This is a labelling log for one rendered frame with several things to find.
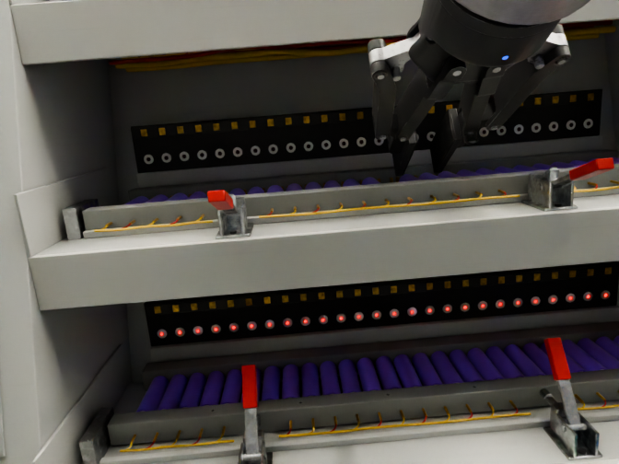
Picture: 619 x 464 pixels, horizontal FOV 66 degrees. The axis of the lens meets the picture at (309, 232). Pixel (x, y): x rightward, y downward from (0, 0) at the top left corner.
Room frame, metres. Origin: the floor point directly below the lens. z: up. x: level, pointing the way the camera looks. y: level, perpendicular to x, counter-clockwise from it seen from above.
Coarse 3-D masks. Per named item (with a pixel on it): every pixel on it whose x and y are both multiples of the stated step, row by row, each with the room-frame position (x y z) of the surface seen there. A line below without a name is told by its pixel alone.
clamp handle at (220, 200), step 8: (208, 192) 0.32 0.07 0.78; (216, 192) 0.32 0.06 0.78; (224, 192) 0.32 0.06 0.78; (208, 200) 0.32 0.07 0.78; (216, 200) 0.32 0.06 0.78; (224, 200) 0.32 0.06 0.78; (232, 200) 0.36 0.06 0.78; (216, 208) 0.35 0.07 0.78; (224, 208) 0.35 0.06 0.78; (232, 208) 0.36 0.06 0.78
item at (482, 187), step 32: (288, 192) 0.43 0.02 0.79; (320, 192) 0.43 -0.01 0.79; (352, 192) 0.43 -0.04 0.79; (384, 192) 0.43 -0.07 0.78; (416, 192) 0.43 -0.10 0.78; (448, 192) 0.43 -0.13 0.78; (480, 192) 0.42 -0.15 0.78; (512, 192) 0.43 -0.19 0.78; (96, 224) 0.43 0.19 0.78; (128, 224) 0.43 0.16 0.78; (160, 224) 0.43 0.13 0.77
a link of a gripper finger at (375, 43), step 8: (376, 40) 0.31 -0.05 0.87; (368, 48) 0.31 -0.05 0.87; (376, 48) 0.31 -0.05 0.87; (376, 64) 0.31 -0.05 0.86; (384, 64) 0.31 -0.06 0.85; (376, 72) 0.31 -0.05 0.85; (384, 72) 0.31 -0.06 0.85; (376, 80) 0.31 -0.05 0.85; (384, 80) 0.32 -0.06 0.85; (392, 80) 0.32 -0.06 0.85; (376, 88) 0.35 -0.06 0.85; (384, 88) 0.33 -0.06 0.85; (392, 88) 0.33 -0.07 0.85; (376, 96) 0.35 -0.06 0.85; (384, 96) 0.33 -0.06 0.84; (392, 96) 0.33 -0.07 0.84; (376, 104) 0.36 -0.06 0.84; (384, 104) 0.34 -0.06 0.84; (392, 104) 0.35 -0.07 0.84; (376, 112) 0.36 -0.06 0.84; (384, 112) 0.36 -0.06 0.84; (392, 112) 0.36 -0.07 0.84; (376, 120) 0.37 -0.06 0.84; (384, 120) 0.37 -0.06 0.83; (376, 128) 0.38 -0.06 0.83; (384, 128) 0.38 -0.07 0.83; (376, 136) 0.39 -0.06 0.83; (384, 136) 0.39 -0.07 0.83
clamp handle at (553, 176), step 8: (592, 160) 0.33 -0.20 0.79; (600, 160) 0.33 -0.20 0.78; (608, 160) 0.33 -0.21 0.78; (576, 168) 0.35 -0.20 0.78; (584, 168) 0.34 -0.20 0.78; (592, 168) 0.33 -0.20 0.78; (600, 168) 0.33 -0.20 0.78; (608, 168) 0.33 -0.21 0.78; (552, 176) 0.39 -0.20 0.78; (568, 176) 0.37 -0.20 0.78; (576, 176) 0.35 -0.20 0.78; (584, 176) 0.35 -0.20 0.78; (592, 176) 0.35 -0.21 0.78; (560, 184) 0.39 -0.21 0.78
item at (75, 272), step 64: (64, 192) 0.44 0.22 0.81; (64, 256) 0.38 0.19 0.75; (128, 256) 0.38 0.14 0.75; (192, 256) 0.38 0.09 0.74; (256, 256) 0.38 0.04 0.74; (320, 256) 0.38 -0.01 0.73; (384, 256) 0.39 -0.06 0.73; (448, 256) 0.39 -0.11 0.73; (512, 256) 0.39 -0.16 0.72; (576, 256) 0.39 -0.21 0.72
